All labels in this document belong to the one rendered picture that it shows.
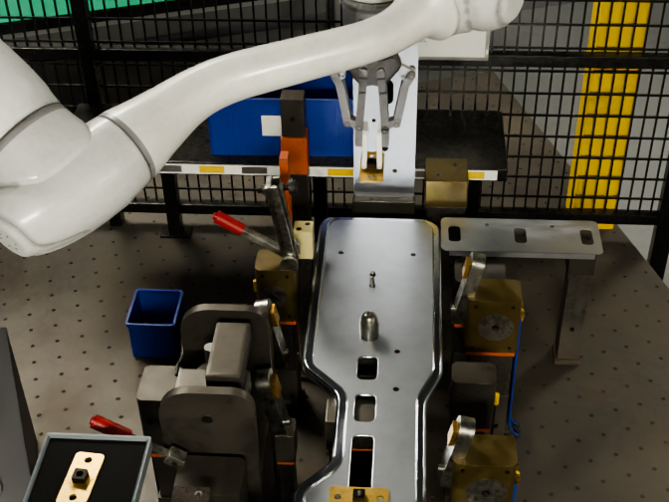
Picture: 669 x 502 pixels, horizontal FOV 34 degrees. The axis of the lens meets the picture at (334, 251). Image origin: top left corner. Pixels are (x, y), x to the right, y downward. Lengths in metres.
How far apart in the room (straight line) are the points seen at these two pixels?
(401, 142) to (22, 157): 0.94
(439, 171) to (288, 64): 0.76
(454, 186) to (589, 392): 0.48
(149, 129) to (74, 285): 1.17
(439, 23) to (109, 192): 0.47
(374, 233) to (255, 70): 0.72
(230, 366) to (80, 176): 0.38
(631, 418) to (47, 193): 1.27
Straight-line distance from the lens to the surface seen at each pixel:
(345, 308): 1.88
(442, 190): 2.08
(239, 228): 1.86
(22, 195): 1.28
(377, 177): 1.74
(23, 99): 1.31
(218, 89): 1.38
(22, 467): 1.95
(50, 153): 1.29
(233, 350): 1.54
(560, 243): 2.04
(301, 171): 2.13
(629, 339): 2.32
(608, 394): 2.20
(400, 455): 1.65
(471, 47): 2.28
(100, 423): 1.52
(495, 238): 2.04
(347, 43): 1.39
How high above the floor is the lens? 2.24
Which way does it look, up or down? 38 degrees down
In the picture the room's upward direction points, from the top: 1 degrees counter-clockwise
